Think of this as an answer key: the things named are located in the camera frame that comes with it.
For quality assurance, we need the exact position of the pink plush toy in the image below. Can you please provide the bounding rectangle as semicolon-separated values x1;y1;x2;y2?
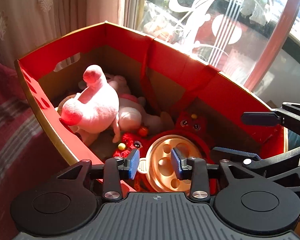
54;64;166;147

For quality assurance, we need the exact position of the red cardboard storage box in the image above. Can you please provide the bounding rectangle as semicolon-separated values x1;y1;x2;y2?
14;21;289;198

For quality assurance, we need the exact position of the pink patterned bed sheet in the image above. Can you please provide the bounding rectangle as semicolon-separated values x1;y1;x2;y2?
0;64;67;239

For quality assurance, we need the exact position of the beige round plastic lid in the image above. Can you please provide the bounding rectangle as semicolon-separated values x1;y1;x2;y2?
136;134;206;193

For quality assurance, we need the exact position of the red plush headband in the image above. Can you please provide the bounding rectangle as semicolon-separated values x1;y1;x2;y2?
113;112;213;191

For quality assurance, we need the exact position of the beige floral curtain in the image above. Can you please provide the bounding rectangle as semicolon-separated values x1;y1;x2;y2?
0;0;125;68

